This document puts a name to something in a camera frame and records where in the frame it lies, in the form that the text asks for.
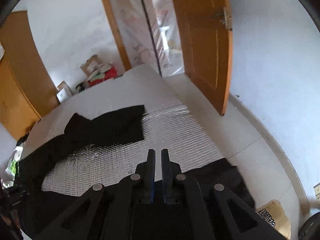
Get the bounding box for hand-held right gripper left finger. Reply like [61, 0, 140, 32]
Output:
[35, 149, 157, 240]

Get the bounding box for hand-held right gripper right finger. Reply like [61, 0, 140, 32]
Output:
[161, 149, 288, 240]

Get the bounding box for black pants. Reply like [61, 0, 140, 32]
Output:
[15, 104, 256, 240]

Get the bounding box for green plastic bag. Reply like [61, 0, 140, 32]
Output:
[4, 159, 17, 181]

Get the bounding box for silver quilted foil mat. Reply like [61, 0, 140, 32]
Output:
[19, 64, 227, 198]

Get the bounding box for red crate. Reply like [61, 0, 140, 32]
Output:
[105, 66, 118, 79]

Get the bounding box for beige printed paper bag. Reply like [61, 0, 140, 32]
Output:
[255, 199, 292, 239]

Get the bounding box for white carton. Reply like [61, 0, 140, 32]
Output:
[56, 80, 73, 103]

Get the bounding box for wooden wardrobe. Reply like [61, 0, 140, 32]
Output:
[0, 10, 61, 142]

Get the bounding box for wooden door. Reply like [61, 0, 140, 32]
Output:
[167, 0, 234, 117]

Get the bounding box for cardboard box with label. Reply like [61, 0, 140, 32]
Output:
[80, 54, 103, 77]

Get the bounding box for clear printed door curtain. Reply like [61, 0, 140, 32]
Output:
[114, 0, 187, 78]

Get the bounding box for dark round object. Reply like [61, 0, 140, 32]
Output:
[298, 215, 320, 240]

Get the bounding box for wooden door frame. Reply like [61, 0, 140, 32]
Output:
[96, 0, 132, 72]

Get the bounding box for metal door handle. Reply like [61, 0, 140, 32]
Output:
[210, 6, 233, 32]

